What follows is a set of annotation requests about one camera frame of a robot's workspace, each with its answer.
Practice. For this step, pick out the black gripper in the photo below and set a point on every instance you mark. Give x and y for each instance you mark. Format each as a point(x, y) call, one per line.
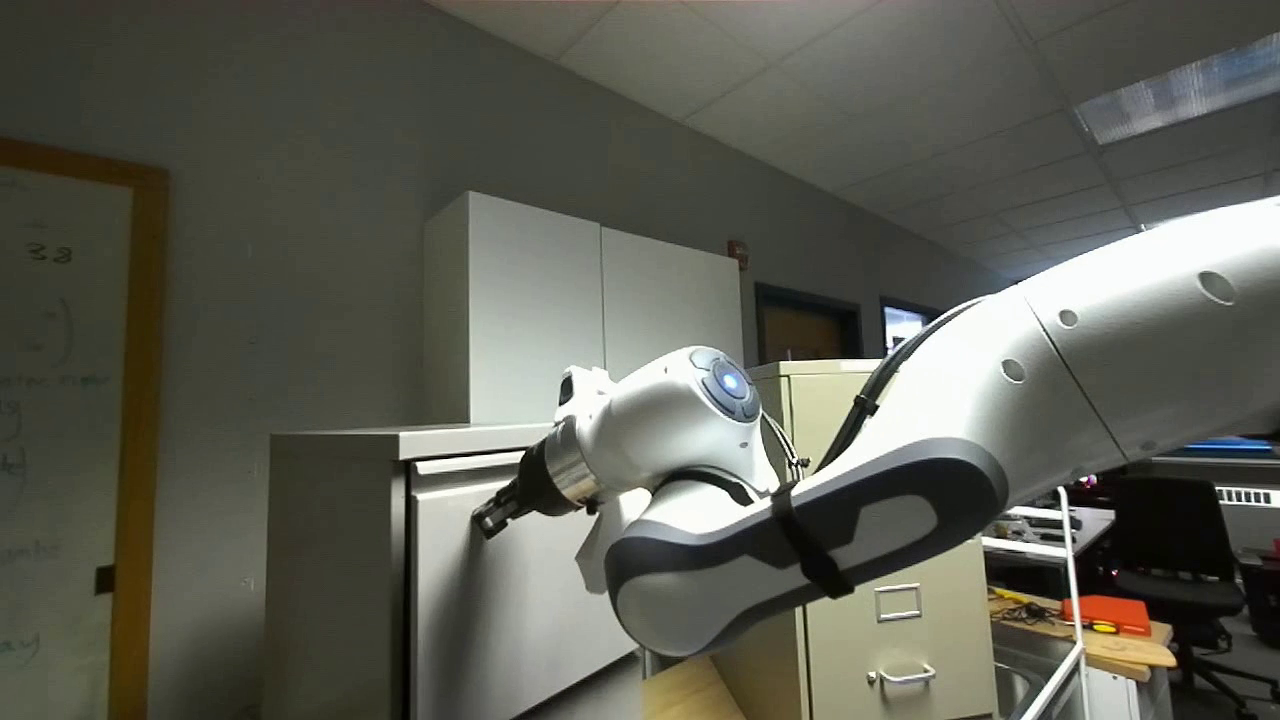
point(538, 484)

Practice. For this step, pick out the grey cabinet drawer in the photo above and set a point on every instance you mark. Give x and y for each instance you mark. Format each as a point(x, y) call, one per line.
point(504, 613)

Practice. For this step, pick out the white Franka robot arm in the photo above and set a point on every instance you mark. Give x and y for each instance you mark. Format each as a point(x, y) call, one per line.
point(1065, 374)

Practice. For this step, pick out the grey drawer cabinet body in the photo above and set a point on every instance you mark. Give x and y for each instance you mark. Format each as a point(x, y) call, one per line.
point(332, 573)

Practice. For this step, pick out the light wooden board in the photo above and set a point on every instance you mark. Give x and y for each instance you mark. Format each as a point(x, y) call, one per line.
point(684, 694)

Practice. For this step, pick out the dark framed doorway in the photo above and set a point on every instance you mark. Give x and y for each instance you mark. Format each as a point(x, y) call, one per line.
point(801, 327)

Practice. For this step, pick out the small red fire alarm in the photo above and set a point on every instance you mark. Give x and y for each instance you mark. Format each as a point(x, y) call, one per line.
point(738, 250)

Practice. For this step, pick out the beige metal filing cabinet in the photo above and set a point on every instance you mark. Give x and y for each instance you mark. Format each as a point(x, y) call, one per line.
point(892, 655)

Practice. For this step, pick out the wooden framed whiteboard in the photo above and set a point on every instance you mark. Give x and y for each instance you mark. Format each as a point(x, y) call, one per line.
point(65, 425)

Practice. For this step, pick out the orange tool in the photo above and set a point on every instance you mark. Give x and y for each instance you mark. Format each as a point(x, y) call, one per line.
point(1106, 613)

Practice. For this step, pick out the wooden desk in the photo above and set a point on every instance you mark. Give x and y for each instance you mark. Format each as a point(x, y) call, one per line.
point(1121, 644)

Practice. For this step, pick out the black office chair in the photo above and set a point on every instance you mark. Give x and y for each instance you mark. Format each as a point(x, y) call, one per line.
point(1172, 547)

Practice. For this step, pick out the large ceiling light panel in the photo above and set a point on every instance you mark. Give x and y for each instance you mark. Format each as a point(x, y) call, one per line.
point(1172, 86)

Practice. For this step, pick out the white wall cabinet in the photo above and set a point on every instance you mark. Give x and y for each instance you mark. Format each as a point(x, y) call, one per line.
point(562, 305)

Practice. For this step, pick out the dark framed wall window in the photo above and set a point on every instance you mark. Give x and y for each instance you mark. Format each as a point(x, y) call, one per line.
point(907, 327)

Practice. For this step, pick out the white metal frame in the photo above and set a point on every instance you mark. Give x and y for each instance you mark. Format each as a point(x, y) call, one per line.
point(1061, 624)

